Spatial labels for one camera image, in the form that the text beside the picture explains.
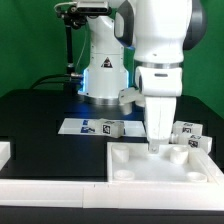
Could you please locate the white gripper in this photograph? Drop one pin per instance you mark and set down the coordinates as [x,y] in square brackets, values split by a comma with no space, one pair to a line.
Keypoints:
[159,117]

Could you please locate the white square tabletop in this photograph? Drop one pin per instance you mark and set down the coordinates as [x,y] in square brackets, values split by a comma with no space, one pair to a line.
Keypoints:
[172,163]

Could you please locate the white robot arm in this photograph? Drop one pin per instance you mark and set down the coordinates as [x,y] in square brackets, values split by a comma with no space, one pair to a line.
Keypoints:
[137,57]

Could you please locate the white tag base sheet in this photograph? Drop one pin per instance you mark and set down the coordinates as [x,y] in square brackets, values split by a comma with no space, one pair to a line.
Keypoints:
[75,126]

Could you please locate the white U-shaped fence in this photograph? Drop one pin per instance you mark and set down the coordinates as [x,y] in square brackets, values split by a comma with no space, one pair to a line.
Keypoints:
[117,194]

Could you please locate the black camera on stand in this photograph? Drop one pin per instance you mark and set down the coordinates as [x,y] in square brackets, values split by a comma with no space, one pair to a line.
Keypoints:
[74,15]

